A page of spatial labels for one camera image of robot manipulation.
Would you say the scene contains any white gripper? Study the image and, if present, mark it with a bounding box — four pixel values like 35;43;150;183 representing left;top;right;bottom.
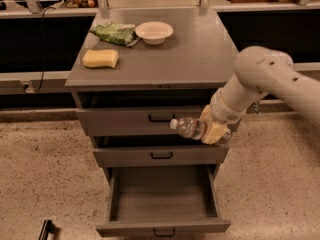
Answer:
199;88;246;144

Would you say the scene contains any clear plastic water bottle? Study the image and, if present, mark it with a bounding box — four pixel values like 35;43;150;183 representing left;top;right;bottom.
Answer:
169;117;232;144

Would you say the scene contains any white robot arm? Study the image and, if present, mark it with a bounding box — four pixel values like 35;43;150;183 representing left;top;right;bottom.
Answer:
200;46;320;144

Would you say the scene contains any grey top drawer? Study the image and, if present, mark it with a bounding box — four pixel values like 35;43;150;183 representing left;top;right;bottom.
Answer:
77;89;216;137

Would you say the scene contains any grey drawer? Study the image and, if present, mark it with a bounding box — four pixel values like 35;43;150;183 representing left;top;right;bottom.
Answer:
97;165;230;237
77;89;216;137
94;135;229;167

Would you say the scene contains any grey middle drawer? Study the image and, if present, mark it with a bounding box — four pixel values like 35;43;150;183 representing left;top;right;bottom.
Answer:
94;135;229;167

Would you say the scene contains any grey drawer cabinet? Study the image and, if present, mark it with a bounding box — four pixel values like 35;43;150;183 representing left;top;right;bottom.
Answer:
66;7;237;180

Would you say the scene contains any grey bottom drawer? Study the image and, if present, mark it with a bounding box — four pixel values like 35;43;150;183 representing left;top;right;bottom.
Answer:
97;165;230;237

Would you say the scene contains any white bowl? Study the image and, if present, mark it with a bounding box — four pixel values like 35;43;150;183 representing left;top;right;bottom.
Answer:
135;21;173;45

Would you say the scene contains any green snack bag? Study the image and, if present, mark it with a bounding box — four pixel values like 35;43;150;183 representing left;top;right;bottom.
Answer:
89;22;140;47

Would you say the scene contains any yellow sponge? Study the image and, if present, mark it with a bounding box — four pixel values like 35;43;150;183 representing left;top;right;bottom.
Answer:
82;49;118;68

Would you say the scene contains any black object on floor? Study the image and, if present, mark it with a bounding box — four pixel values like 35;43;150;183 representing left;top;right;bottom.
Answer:
38;220;57;240

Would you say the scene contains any metal clamp on rail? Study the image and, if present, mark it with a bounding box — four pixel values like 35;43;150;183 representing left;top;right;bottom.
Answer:
252;101;261;115

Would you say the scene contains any black power cable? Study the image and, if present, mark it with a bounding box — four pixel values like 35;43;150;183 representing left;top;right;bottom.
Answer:
33;5;57;93

